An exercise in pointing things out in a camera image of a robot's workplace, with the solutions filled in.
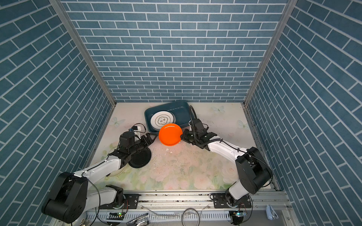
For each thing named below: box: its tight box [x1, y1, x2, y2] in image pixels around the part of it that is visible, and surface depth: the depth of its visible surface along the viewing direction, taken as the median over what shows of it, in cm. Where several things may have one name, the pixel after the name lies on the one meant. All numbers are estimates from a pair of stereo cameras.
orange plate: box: [158, 123, 183, 147], surface depth 90 cm
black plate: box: [128, 147, 152, 169], surface depth 87 cm
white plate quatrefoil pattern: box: [150, 110, 176, 131], surface depth 107 cm
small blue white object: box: [265, 204, 279, 221], surface depth 71 cm
